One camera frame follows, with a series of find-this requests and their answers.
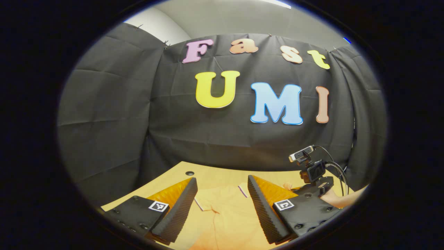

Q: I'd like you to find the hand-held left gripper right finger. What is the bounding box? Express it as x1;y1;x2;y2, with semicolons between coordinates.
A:
247;175;342;245

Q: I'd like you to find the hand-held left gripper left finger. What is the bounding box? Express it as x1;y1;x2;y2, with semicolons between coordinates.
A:
102;177;198;245

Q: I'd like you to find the orange polo T-shirt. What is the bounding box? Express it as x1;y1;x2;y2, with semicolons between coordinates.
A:
180;182;295;250

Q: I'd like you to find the large ceiling light panel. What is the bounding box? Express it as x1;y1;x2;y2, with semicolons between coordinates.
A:
258;0;292;10

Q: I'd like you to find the black camera cable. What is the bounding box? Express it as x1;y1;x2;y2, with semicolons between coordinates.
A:
314;145;345;197
325;161;349;193

